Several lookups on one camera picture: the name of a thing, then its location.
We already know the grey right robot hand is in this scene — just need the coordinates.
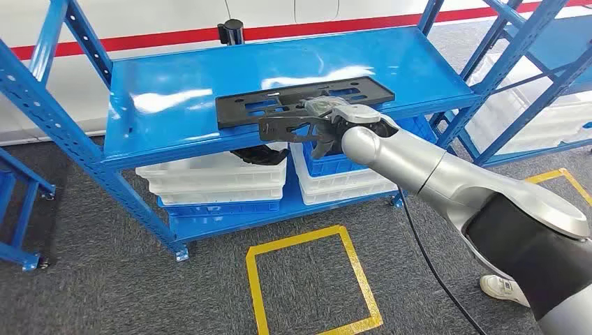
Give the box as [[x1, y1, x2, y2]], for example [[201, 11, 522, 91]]
[[258, 110, 399, 161]]

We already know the long black plastic part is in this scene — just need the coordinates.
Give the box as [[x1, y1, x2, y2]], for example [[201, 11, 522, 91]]
[[215, 76, 395, 131]]

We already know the small black plastic part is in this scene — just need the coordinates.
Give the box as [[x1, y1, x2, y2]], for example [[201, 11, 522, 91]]
[[230, 144, 290, 166]]

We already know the large blue metal shelf rack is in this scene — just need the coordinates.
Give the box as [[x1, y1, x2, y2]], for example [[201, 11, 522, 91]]
[[0, 0, 484, 263]]

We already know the blue plastic crate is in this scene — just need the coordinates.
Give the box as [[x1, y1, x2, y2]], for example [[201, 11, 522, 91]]
[[302, 115, 438, 178], [157, 198, 281, 217]]

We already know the clear plastic wrap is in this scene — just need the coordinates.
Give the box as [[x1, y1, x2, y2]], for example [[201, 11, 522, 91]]
[[302, 96, 339, 117]]

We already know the yellow floor tape square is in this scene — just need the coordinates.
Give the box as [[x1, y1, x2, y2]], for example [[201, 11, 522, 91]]
[[245, 225, 384, 335], [524, 168, 592, 207]]

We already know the blue rack with cross braces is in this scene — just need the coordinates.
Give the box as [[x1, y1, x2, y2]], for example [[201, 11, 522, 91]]
[[430, 0, 592, 168]]

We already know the translucent white storage crate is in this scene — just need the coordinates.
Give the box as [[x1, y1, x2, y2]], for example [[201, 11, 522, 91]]
[[464, 53, 592, 156]]

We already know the person's white shoe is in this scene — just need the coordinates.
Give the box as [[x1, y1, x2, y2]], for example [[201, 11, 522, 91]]
[[479, 274, 531, 308]]

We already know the low blue metal rack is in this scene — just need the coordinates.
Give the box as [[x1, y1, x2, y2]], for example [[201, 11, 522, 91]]
[[0, 147, 57, 272]]

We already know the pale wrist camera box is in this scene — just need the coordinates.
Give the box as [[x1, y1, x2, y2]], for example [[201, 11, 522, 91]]
[[329, 104, 383, 125]]

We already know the black stanchion post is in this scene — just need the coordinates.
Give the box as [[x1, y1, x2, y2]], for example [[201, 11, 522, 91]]
[[217, 18, 245, 46]]

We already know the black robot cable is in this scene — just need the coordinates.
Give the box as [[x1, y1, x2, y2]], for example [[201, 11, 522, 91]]
[[397, 187, 487, 335]]

